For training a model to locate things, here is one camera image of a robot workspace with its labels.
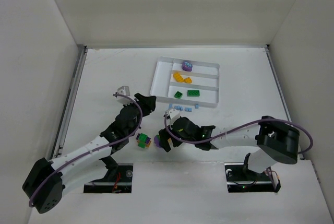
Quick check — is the small green lego brick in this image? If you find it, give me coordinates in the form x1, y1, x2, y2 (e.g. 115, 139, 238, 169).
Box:
174, 91, 183, 99

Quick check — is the yellow long lego brick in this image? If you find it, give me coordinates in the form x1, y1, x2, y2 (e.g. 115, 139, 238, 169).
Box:
173, 72, 184, 82

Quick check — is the small yellow lego piece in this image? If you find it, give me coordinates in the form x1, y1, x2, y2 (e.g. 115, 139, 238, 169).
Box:
184, 77, 193, 84

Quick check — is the purple round lego piece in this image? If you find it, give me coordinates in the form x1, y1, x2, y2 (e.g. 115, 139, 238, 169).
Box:
182, 61, 193, 72

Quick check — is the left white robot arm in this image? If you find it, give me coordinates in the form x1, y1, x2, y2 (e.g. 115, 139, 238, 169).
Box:
22, 93, 157, 214

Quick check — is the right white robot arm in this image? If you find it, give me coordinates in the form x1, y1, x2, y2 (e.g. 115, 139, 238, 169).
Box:
158, 116, 300, 173

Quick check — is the green purple yellow lego cluster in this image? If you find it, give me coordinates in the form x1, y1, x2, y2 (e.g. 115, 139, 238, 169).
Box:
136, 133, 151, 148

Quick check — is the white divided sorting tray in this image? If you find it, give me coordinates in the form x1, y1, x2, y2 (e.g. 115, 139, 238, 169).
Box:
150, 57, 220, 108

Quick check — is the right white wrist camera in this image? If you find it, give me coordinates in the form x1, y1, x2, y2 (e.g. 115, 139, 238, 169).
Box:
164, 108, 181, 125

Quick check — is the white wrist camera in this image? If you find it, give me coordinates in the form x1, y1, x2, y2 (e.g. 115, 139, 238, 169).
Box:
115, 86, 130, 105
164, 108, 181, 125

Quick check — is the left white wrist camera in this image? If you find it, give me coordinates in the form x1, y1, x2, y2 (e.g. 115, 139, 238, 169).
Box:
115, 86, 130, 105

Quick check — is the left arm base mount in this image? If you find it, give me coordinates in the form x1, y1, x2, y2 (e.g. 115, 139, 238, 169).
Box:
83, 156, 134, 194

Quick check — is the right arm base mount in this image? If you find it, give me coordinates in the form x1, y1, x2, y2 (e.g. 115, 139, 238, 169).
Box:
224, 153, 281, 193

